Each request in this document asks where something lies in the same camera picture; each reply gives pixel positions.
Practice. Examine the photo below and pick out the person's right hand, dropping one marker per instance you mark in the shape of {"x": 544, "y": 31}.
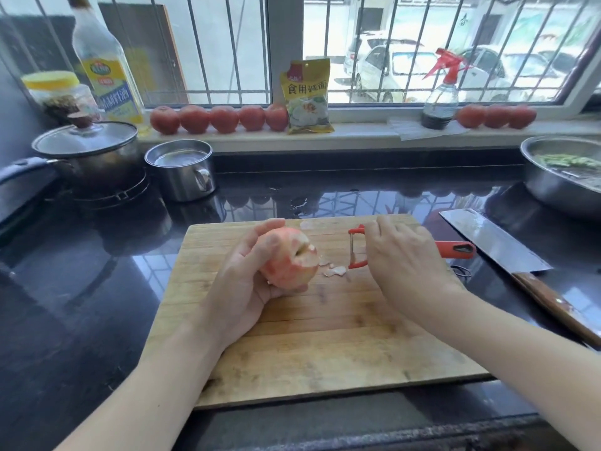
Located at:
{"x": 408, "y": 262}

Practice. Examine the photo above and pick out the person's left hand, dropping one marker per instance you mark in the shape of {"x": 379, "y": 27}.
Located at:
{"x": 234, "y": 291}

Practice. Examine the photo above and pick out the person's right fingers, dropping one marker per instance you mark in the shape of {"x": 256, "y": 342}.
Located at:
{"x": 378, "y": 234}

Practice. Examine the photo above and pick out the person's left thumb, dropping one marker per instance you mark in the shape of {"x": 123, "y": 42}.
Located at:
{"x": 263, "y": 237}

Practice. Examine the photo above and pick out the partly peeled pink apple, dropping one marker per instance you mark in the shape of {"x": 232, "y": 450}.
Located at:
{"x": 289, "y": 258}

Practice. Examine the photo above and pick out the person's left forearm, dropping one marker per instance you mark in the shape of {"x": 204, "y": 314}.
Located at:
{"x": 141, "y": 394}

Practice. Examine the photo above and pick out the person's right forearm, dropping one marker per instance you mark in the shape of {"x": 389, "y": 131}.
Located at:
{"x": 516, "y": 352}

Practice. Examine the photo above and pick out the apple peel pieces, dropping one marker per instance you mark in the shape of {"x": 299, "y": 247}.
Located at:
{"x": 335, "y": 271}

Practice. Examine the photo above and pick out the small steel mug with water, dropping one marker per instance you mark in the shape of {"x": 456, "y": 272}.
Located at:
{"x": 181, "y": 176}

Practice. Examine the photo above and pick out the white folded paper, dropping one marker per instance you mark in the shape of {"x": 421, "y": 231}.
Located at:
{"x": 408, "y": 129}

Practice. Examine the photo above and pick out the wooden cutting board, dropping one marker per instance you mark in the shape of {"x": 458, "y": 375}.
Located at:
{"x": 328, "y": 352}

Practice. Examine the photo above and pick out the yellow powder packet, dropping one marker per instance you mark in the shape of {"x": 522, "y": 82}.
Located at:
{"x": 307, "y": 98}

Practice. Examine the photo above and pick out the spray bottle with red nozzle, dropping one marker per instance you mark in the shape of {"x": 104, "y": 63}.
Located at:
{"x": 441, "y": 103}

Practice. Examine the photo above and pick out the black stove grate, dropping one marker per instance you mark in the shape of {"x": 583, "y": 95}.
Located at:
{"x": 117, "y": 197}

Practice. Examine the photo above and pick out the white parked car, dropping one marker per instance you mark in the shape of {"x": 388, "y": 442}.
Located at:
{"x": 371, "y": 44}
{"x": 404, "y": 65}
{"x": 512, "y": 70}

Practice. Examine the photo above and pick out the large steel bowl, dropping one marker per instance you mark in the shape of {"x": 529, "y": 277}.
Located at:
{"x": 554, "y": 187}

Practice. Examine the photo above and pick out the metal window grille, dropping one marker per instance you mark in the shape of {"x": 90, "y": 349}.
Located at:
{"x": 202, "y": 51}

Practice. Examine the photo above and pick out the green vegetables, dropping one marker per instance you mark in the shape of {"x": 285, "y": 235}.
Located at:
{"x": 563, "y": 160}

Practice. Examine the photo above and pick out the glass pot lid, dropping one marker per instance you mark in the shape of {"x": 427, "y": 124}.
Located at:
{"x": 84, "y": 138}

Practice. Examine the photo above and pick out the brown wooden board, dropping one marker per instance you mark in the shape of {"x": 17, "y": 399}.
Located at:
{"x": 141, "y": 46}

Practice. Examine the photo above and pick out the clear bottle with yellow label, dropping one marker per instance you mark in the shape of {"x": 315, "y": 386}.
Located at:
{"x": 105, "y": 70}

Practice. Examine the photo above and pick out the plastic jar with yellow lid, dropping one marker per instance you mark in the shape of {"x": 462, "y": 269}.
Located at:
{"x": 51, "y": 96}

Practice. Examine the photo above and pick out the white window frame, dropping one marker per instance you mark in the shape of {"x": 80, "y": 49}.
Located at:
{"x": 285, "y": 32}

